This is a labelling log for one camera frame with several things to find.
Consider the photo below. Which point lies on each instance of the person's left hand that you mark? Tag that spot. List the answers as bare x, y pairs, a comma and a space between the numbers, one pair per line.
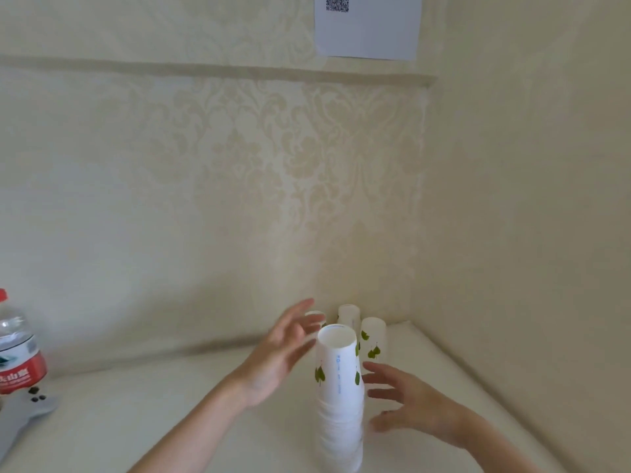
266, 364

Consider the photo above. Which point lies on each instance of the person's right hand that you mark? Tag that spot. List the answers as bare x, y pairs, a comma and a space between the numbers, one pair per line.
429, 406

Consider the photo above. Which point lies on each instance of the person's left thumb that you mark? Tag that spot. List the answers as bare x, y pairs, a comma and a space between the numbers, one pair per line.
299, 356

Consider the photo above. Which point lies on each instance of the person's right thumb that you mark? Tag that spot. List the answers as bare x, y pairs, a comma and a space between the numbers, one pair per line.
389, 421

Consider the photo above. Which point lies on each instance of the person's right forearm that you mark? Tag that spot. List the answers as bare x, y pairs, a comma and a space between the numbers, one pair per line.
498, 448

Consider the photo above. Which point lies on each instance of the person's left forearm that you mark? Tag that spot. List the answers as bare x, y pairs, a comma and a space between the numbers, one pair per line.
192, 433

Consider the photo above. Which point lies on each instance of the white leaf-print paper cup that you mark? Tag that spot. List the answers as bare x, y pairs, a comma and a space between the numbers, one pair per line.
373, 339
318, 317
350, 315

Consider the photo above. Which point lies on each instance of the stack of leaf-print paper cups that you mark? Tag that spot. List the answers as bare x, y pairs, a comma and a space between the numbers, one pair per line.
339, 403

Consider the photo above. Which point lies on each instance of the red-label plastic water bottle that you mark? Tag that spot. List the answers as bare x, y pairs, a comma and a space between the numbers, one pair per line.
19, 354

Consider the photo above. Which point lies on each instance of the grey handheld controller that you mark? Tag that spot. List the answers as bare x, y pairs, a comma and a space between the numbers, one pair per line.
22, 418

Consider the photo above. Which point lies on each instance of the white paper sheet with code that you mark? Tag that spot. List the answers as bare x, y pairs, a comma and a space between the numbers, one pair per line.
367, 27

